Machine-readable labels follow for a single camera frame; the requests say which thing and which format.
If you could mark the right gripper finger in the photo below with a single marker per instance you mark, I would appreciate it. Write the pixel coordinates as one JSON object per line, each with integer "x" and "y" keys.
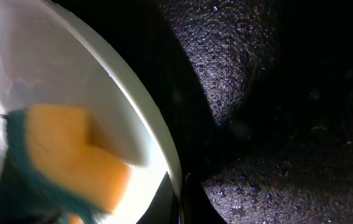
{"x": 164, "y": 207}

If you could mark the green yellow sponge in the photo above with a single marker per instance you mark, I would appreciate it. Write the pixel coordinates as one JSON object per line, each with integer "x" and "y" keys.
{"x": 55, "y": 169}

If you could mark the light green plate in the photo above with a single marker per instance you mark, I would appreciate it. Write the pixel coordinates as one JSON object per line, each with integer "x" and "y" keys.
{"x": 48, "y": 55}

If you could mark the black round tray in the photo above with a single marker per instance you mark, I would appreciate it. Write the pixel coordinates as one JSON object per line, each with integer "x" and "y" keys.
{"x": 258, "y": 97}

